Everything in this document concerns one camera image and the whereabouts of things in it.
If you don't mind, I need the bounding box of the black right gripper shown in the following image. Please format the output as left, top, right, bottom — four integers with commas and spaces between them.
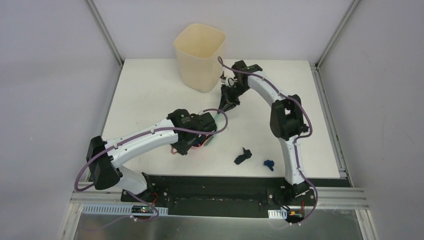
219, 81, 251, 114

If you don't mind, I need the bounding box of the blue paper scrap front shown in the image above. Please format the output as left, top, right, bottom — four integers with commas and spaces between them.
263, 159, 275, 172

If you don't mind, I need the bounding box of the cream plastic waste bin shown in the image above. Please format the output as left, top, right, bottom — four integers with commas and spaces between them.
173, 23, 226, 93

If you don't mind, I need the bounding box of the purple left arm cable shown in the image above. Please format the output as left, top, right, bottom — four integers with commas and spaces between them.
73, 108, 229, 223

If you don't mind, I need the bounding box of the pink plastic dustpan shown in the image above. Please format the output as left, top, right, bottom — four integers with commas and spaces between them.
170, 132, 213, 156

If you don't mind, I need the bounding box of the white slotted cable duct left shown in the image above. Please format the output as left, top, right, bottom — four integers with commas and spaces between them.
82, 203, 169, 217

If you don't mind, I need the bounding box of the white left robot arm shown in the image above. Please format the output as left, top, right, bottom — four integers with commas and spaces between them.
86, 109, 218, 203

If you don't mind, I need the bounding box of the white slotted cable duct right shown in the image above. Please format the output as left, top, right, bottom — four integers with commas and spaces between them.
267, 208, 288, 220

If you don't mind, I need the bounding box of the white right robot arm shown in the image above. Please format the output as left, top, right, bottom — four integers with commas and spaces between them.
218, 57, 312, 205

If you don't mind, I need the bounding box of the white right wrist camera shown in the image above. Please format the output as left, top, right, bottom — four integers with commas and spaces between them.
219, 74, 236, 86

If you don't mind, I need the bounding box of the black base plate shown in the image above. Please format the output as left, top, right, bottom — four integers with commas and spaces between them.
138, 175, 317, 219

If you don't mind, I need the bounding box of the white slotted cable duct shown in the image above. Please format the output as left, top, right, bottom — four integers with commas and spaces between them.
267, 208, 288, 220
82, 203, 169, 217

